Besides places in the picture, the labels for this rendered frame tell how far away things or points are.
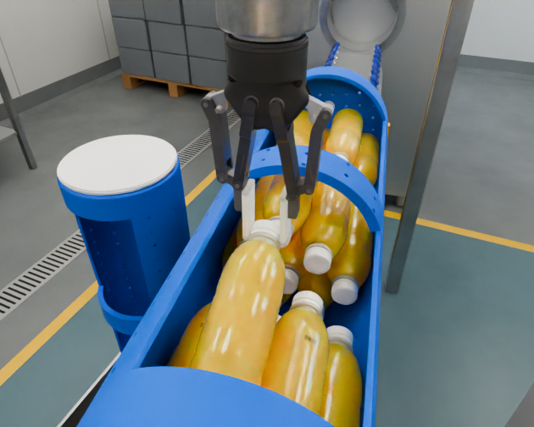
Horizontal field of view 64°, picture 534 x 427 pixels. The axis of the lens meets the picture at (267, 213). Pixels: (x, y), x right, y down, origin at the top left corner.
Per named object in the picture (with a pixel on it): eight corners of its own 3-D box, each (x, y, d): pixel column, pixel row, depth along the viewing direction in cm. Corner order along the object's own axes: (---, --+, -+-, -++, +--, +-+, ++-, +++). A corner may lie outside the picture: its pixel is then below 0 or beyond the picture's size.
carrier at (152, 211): (144, 337, 168) (115, 407, 145) (90, 135, 116) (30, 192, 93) (215, 345, 165) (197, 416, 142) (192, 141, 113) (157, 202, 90)
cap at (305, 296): (285, 315, 55) (287, 305, 56) (312, 329, 55) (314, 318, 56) (297, 299, 52) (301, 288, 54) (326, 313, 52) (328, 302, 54)
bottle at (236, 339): (233, 396, 36) (280, 223, 47) (167, 386, 39) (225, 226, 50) (264, 420, 41) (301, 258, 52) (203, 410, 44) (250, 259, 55)
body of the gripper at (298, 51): (319, 24, 40) (314, 116, 46) (234, 19, 42) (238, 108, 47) (306, 45, 34) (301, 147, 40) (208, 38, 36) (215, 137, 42)
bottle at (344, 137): (326, 124, 101) (314, 163, 86) (346, 102, 96) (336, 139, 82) (349, 142, 102) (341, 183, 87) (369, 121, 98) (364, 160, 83)
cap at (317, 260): (304, 243, 62) (303, 251, 61) (331, 244, 61) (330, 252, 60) (306, 263, 64) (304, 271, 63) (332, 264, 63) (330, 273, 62)
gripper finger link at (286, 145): (275, 89, 43) (288, 87, 43) (292, 183, 49) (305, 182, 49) (265, 103, 40) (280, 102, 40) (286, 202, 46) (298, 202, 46)
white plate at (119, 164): (89, 131, 115) (91, 135, 115) (31, 186, 93) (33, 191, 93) (190, 136, 112) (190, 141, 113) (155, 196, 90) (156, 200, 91)
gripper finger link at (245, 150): (258, 102, 40) (244, 98, 40) (239, 195, 47) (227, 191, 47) (268, 88, 43) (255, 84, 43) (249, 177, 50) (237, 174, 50)
